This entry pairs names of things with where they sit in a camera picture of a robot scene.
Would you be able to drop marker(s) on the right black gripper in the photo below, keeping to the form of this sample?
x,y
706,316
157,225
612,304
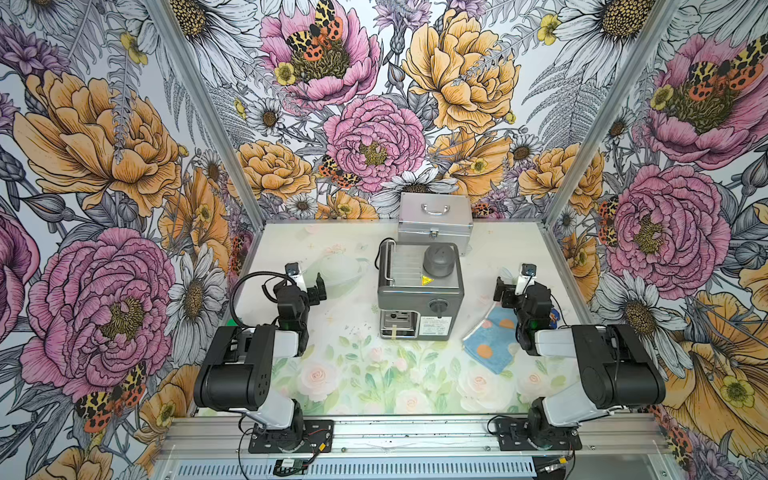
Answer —
x,y
509,291

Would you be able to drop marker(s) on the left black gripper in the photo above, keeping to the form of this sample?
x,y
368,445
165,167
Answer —
x,y
316,293

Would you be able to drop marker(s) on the blue patterned cloth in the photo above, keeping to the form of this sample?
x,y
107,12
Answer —
x,y
492,343

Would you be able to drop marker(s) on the grey coffee machine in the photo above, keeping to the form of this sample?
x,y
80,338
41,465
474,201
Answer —
x,y
420,290

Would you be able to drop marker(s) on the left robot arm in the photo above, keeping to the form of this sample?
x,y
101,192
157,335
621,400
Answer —
x,y
236,373

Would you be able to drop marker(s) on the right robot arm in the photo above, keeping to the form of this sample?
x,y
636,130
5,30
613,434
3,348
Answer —
x,y
614,372

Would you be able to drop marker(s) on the silver aluminium case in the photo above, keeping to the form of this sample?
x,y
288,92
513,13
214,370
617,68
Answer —
x,y
426,218

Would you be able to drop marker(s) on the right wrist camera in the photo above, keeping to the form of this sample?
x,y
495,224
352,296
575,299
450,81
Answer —
x,y
526,277

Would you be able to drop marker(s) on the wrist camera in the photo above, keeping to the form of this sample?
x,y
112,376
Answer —
x,y
526,277
293,270

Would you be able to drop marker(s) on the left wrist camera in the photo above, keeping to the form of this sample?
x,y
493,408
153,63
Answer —
x,y
293,270

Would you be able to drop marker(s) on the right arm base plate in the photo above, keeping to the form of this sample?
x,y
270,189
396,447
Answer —
x,y
520,434

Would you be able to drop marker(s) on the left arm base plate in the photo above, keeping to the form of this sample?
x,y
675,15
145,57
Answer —
x,y
310,437

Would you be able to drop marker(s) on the aluminium front rail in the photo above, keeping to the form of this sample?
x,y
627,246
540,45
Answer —
x,y
624,446

